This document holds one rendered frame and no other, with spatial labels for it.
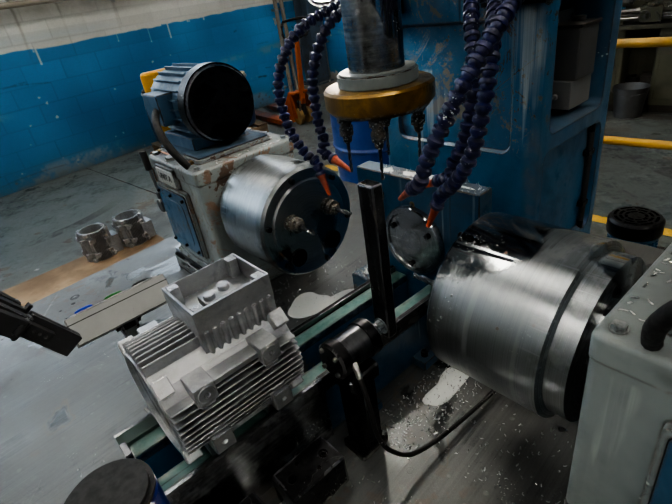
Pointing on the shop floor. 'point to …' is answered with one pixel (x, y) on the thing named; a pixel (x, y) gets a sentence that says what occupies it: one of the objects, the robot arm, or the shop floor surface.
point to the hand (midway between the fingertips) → (49, 333)
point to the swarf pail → (629, 99)
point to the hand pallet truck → (296, 101)
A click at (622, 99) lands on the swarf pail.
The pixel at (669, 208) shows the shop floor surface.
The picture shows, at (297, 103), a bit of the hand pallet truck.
